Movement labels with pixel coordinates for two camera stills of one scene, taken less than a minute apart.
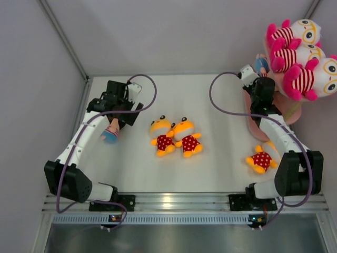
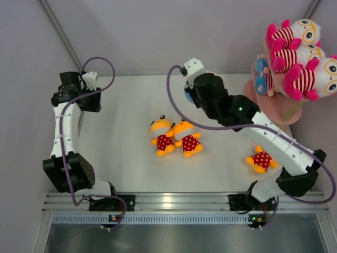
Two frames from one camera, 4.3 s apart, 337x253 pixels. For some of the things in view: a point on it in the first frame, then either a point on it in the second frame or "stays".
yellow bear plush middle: [184, 136] stays
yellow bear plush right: [266, 157] stays
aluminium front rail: [186, 202] stays
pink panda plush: [315, 79] stays
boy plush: [261, 65] stays
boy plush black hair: [110, 134] to [189, 92]
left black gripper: [128, 118] to [95, 106]
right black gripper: [248, 87] to [197, 104]
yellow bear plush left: [161, 129] stays
